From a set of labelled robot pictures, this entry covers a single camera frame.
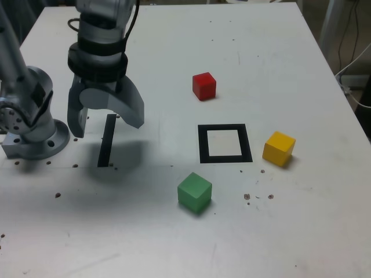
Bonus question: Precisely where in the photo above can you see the black tape strip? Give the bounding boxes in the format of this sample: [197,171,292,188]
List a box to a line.
[97,114,117,168]

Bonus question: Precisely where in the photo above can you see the dark background box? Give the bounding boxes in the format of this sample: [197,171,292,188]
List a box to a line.
[337,74,371,87]

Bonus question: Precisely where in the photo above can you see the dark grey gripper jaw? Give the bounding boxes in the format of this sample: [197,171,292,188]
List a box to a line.
[67,75,89,138]

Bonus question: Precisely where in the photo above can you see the black tape square outline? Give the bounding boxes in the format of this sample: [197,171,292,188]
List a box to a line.
[197,123,253,164]

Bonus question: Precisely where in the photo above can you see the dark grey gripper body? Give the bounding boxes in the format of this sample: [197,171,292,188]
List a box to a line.
[83,81,122,93]

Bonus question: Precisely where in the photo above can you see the white background cable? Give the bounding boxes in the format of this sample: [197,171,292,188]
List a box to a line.
[335,42,371,108]

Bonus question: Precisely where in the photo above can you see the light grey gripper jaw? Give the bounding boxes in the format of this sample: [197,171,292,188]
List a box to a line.
[79,75,145,130]

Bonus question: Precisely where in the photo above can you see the black background cable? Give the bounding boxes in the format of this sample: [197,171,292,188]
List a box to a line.
[338,0,360,72]

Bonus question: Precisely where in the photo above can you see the white frame leg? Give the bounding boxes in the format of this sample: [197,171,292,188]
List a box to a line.
[318,0,344,50]

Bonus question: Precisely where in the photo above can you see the green cube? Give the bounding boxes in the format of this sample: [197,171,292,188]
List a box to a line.
[177,172,213,215]

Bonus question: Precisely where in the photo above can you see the yellow cube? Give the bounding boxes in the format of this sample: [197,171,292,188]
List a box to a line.
[262,131,297,168]

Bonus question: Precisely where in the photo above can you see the red cube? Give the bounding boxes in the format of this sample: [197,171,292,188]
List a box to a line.
[192,72,217,101]

